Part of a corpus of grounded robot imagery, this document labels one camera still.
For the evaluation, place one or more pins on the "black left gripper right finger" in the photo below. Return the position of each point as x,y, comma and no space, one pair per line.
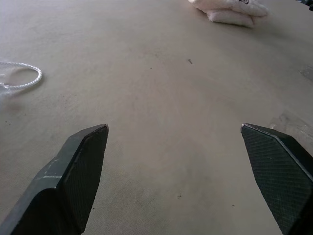
281,176

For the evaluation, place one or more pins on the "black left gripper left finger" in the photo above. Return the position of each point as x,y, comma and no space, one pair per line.
63,186

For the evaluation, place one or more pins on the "white cloth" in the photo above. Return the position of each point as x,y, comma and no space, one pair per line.
232,11

